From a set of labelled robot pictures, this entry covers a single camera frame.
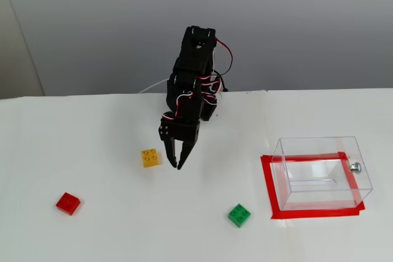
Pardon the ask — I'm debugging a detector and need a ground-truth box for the green lego brick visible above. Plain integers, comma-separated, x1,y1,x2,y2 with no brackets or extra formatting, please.
227,202,252,228

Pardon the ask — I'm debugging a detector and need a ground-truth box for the red white black servo wire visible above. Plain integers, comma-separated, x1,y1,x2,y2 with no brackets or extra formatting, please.
214,37,234,76
161,91,195,121

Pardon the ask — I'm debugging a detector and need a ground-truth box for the yellow lego brick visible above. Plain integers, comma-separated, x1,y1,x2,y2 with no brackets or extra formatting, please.
141,148,161,169

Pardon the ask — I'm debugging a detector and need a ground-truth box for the white cable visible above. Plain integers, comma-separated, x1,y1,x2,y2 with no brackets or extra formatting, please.
138,79,168,94

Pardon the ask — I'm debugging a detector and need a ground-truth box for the red lego brick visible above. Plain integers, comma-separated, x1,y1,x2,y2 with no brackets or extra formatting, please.
55,192,81,216

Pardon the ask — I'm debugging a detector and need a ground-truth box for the red tape frame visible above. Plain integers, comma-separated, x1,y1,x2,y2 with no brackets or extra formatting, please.
260,151,366,220

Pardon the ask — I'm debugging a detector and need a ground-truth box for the black cable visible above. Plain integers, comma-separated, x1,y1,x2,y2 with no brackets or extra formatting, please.
214,71,230,93

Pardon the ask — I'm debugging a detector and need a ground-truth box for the metal box lock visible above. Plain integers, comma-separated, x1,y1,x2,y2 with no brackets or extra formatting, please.
348,157,363,173

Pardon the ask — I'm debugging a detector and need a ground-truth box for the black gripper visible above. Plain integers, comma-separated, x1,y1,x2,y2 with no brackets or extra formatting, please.
158,118,201,171

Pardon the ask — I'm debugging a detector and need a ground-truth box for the transparent plastic box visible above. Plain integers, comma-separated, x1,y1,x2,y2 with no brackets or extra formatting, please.
271,135,374,212

